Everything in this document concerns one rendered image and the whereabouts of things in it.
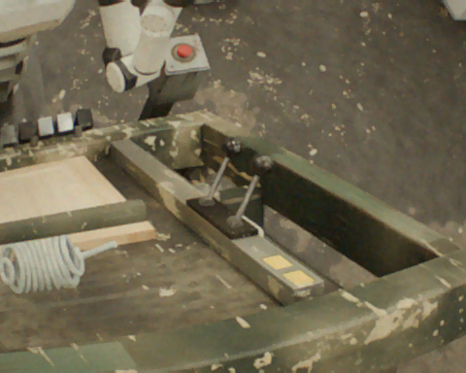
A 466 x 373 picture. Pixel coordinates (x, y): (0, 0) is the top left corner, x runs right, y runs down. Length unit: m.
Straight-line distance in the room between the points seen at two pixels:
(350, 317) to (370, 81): 2.67
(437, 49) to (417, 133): 0.59
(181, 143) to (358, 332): 1.22
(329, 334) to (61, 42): 2.49
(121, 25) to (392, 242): 0.80
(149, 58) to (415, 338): 0.98
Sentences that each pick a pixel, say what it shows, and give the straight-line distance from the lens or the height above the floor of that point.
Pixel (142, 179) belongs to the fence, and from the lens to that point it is 1.79.
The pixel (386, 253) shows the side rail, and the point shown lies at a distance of 1.40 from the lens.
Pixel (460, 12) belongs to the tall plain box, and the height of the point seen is 0.13.
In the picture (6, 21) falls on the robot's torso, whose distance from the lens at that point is 1.74.
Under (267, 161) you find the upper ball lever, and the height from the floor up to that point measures 1.52.
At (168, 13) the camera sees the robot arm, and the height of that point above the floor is 1.42.
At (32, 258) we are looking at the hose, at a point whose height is 1.83.
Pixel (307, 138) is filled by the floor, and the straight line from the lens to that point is 3.28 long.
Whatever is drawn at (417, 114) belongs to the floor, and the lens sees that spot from 3.62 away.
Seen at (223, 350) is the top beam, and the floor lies 1.86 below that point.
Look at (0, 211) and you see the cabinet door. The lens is 1.69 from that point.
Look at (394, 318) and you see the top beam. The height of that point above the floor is 1.86.
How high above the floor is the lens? 2.70
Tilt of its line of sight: 61 degrees down
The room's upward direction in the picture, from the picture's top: 35 degrees clockwise
